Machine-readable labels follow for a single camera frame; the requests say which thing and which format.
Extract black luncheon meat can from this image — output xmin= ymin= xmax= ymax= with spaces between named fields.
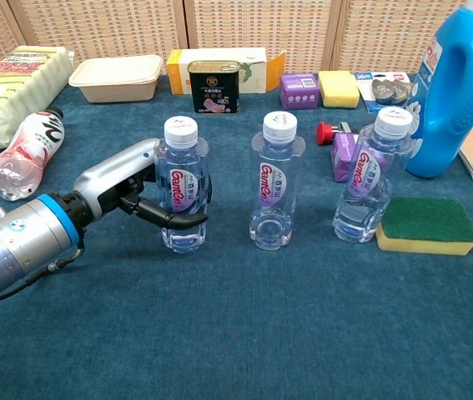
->
xmin=188 ymin=60 xmax=241 ymax=115

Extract clear small water bottle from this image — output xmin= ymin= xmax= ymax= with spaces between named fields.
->
xmin=249 ymin=111 xmax=306 ymax=252
xmin=331 ymin=106 xmax=415 ymax=245
xmin=152 ymin=115 xmax=212 ymax=254

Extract beige lidded food container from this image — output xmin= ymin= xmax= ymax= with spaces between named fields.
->
xmin=68 ymin=53 xmax=164 ymax=103

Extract yellow white carton box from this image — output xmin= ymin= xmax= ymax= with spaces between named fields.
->
xmin=165 ymin=47 xmax=287 ymax=96

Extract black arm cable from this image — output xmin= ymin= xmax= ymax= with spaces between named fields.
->
xmin=0 ymin=247 xmax=85 ymax=305

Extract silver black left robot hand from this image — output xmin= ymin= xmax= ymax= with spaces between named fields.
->
xmin=63 ymin=138 xmax=214 ymax=230

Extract yellow sponge multipack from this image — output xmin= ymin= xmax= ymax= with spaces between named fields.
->
xmin=0 ymin=44 xmax=74 ymax=150

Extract small purple cardboard box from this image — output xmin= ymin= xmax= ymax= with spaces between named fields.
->
xmin=279 ymin=72 xmax=320 ymax=111
xmin=330 ymin=132 xmax=363 ymax=183

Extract green yellow scouring sponge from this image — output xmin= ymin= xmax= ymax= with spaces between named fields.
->
xmin=375 ymin=196 xmax=473 ymax=257

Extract pink drink bottle black cap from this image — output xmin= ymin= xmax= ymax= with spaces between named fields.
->
xmin=0 ymin=106 xmax=66 ymax=202

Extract correction tape blister pack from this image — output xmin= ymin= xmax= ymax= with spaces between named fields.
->
xmin=353 ymin=71 xmax=413 ymax=114

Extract woven wooden folding screen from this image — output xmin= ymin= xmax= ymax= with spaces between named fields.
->
xmin=0 ymin=0 xmax=470 ymax=77

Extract plain yellow sponge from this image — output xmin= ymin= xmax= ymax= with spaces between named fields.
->
xmin=317 ymin=70 xmax=361 ymax=109

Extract small red black toy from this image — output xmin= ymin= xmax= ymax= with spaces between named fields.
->
xmin=316 ymin=121 xmax=360 ymax=146

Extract blue detergent bottle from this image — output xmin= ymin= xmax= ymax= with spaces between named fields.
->
xmin=405 ymin=0 xmax=473 ymax=179

